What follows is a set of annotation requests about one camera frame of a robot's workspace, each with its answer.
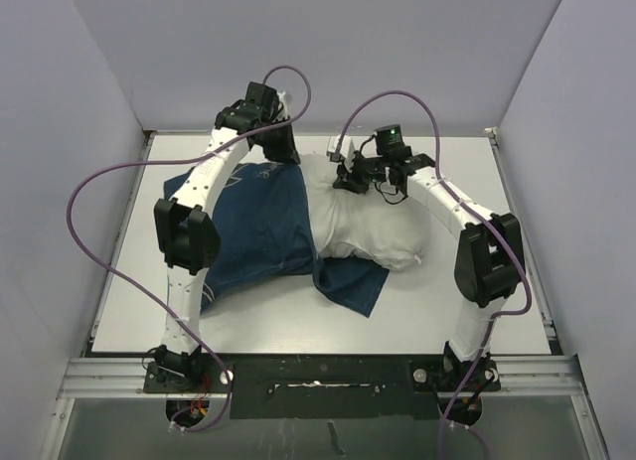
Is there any white pillow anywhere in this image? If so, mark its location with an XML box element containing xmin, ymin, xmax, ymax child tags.
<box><xmin>300</xmin><ymin>154</ymin><xmax>430</xmax><ymax>271</ymax></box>

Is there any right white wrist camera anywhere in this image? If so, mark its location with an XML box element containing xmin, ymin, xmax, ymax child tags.
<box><xmin>326</xmin><ymin>135</ymin><xmax>356</xmax><ymax>172</ymax></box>

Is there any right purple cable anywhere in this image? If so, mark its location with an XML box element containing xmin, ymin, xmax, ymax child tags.
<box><xmin>332</xmin><ymin>90</ymin><xmax>533</xmax><ymax>460</ymax></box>

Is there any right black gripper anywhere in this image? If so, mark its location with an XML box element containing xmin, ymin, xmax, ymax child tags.
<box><xmin>334</xmin><ymin>150</ymin><xmax>389</xmax><ymax>195</ymax></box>

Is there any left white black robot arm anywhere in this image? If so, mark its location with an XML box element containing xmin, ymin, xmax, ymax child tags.
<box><xmin>154</xmin><ymin>82</ymin><xmax>299</xmax><ymax>391</ymax></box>

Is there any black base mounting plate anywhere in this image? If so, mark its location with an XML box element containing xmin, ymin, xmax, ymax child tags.
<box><xmin>143</xmin><ymin>355</ymin><xmax>501</xmax><ymax>425</ymax></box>

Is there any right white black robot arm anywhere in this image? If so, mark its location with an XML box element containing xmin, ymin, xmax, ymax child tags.
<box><xmin>326</xmin><ymin>124</ymin><xmax>525</xmax><ymax>389</ymax></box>

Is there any dark blue embroidered pillowcase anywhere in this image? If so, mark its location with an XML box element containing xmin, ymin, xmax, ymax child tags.
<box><xmin>162</xmin><ymin>161</ymin><xmax>392</xmax><ymax>320</ymax></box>

